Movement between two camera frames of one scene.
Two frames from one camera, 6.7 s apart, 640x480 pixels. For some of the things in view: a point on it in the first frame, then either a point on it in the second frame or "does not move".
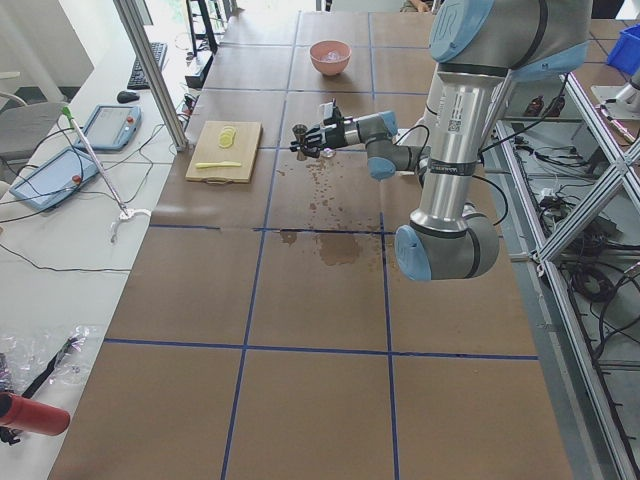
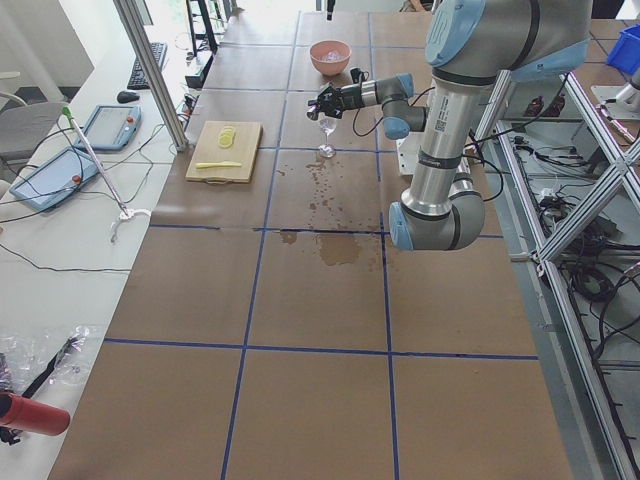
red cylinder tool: (32, 416) does not move
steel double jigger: (300, 131) → (313, 112)
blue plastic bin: (624, 53) does not move
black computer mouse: (127, 97) does not move
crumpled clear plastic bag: (61, 356) does not move
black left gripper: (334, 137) → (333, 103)
